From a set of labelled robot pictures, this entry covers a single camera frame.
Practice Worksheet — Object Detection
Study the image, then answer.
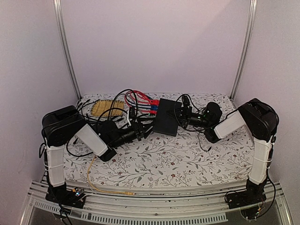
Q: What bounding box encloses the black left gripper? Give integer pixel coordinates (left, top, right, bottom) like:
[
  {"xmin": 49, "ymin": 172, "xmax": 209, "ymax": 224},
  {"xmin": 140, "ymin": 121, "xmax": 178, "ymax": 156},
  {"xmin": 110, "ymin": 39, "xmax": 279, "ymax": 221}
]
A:
[{"xmin": 112, "ymin": 118, "xmax": 157, "ymax": 149}]

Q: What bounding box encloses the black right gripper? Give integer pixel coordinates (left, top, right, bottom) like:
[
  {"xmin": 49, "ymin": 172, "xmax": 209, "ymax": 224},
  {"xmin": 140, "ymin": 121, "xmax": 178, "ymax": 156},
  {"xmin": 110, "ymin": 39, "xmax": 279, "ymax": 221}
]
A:
[{"xmin": 166, "ymin": 106, "xmax": 211, "ymax": 128}]

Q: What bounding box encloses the black network switch box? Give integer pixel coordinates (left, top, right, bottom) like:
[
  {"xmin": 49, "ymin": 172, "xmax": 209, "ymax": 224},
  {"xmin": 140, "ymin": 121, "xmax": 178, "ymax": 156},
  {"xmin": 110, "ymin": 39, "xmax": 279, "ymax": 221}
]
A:
[{"xmin": 153, "ymin": 98, "xmax": 182, "ymax": 136}]

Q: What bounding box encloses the black power cable with plug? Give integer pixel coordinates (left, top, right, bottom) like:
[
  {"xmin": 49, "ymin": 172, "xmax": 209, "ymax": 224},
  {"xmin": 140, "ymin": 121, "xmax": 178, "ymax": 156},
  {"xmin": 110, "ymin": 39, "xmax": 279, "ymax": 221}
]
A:
[{"xmin": 196, "ymin": 131, "xmax": 213, "ymax": 152}]

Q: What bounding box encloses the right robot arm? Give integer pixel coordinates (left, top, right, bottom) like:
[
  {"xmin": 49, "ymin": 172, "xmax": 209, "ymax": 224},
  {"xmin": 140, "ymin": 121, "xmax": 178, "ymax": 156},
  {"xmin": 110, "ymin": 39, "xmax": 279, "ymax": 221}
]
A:
[{"xmin": 167, "ymin": 95, "xmax": 279, "ymax": 207}]

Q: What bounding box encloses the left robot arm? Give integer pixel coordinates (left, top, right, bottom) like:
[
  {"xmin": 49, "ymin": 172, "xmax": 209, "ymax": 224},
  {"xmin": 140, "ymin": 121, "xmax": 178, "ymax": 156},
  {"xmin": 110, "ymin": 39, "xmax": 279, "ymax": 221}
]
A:
[{"xmin": 41, "ymin": 105, "xmax": 154, "ymax": 203}]

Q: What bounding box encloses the yellow woven mat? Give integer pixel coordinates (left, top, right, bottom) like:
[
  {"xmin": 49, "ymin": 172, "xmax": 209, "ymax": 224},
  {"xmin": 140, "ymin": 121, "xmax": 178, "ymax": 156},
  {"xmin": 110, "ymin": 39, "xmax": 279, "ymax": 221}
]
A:
[{"xmin": 90, "ymin": 100, "xmax": 125, "ymax": 117}]

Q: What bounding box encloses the floral patterned table cloth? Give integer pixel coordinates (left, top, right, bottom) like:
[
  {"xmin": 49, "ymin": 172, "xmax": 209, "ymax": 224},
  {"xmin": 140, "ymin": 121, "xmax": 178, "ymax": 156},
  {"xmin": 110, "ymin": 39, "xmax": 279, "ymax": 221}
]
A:
[{"xmin": 48, "ymin": 92, "xmax": 262, "ymax": 188}]

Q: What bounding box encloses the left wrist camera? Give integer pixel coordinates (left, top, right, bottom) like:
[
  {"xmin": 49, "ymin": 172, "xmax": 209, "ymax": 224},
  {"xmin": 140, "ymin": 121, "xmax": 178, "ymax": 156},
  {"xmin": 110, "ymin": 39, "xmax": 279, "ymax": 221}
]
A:
[{"xmin": 127, "ymin": 107, "xmax": 136, "ymax": 126}]

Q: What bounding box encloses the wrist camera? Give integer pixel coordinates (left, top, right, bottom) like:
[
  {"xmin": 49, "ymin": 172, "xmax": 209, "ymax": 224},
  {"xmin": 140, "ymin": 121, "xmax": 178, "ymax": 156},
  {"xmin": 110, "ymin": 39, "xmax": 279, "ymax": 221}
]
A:
[
  {"xmin": 204, "ymin": 102, "xmax": 222, "ymax": 124},
  {"xmin": 127, "ymin": 107, "xmax": 136, "ymax": 126}
]

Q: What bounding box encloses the blue ethernet cable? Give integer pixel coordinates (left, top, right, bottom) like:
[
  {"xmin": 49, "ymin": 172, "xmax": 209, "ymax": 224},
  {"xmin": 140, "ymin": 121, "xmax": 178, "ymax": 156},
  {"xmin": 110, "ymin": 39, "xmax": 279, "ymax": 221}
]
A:
[{"xmin": 138, "ymin": 103, "xmax": 159, "ymax": 112}]

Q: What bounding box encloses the red ethernet cable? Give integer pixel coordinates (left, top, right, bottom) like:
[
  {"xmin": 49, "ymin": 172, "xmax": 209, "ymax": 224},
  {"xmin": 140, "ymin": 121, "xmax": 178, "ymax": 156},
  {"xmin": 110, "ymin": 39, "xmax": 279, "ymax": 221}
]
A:
[{"xmin": 125, "ymin": 90, "xmax": 160, "ymax": 115}]

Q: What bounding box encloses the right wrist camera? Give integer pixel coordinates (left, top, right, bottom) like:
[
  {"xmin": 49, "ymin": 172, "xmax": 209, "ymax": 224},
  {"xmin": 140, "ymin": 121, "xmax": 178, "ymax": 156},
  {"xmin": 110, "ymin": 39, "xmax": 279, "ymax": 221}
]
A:
[{"xmin": 204, "ymin": 102, "xmax": 222, "ymax": 124}]

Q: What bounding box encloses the yellow ethernet cable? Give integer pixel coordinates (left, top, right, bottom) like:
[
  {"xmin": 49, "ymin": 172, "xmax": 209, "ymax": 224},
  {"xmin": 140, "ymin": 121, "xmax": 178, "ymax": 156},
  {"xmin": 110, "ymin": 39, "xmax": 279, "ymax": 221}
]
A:
[{"xmin": 86, "ymin": 156, "xmax": 135, "ymax": 196}]

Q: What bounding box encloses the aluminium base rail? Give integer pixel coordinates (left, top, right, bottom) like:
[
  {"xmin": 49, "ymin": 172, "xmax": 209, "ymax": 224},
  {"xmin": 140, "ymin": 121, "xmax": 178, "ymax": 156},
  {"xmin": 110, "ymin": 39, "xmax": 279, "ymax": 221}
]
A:
[{"xmin": 20, "ymin": 180, "xmax": 295, "ymax": 225}]

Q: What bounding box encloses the right aluminium frame post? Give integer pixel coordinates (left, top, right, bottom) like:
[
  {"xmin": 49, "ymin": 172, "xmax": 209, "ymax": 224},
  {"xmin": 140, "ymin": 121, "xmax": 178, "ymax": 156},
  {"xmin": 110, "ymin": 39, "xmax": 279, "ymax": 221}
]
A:
[{"xmin": 230, "ymin": 0, "xmax": 257, "ymax": 101}]

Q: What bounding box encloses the aluminium frame post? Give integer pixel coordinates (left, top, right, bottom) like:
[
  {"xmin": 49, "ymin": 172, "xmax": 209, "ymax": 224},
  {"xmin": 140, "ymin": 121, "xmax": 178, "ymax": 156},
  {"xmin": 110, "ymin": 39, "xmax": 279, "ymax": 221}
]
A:
[
  {"xmin": 230, "ymin": 0, "xmax": 257, "ymax": 101},
  {"xmin": 53, "ymin": 0, "xmax": 82, "ymax": 99}
]

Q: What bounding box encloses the left aluminium frame post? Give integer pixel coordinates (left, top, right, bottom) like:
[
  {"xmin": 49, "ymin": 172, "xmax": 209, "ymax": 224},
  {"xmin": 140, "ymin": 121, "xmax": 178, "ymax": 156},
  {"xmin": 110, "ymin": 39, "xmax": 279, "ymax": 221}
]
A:
[{"xmin": 53, "ymin": 0, "xmax": 82, "ymax": 99}]

